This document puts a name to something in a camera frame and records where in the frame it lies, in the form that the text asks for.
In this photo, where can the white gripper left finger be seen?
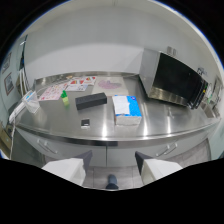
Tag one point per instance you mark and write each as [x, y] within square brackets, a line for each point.
[69, 167]

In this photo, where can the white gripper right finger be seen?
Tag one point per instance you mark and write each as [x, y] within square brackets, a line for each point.
[152, 168]

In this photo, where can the small black GoPro battery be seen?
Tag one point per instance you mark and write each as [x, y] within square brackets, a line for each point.
[85, 123]

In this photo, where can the person's foot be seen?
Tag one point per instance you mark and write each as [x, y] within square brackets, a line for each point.
[112, 182]

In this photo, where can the blue tissue box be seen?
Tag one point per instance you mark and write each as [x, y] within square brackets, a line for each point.
[126, 110]

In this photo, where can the small green bottle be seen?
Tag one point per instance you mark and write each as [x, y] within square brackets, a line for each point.
[65, 98]

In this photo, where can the long black box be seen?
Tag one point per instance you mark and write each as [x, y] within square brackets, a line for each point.
[91, 100]

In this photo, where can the clear plastic container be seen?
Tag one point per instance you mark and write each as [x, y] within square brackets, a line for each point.
[31, 101]

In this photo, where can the pink patterned sheet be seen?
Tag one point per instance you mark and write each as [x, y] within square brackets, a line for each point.
[52, 92]

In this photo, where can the sheet with red pictures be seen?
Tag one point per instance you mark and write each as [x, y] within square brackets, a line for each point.
[80, 83]

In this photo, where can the stainless steel microwave oven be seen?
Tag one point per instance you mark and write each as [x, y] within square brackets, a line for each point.
[173, 80]

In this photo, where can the beige board with purple print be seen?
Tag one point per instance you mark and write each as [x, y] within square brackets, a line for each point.
[110, 85]

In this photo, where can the framed wall picture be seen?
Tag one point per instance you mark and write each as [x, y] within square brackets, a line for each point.
[8, 83]
[6, 62]

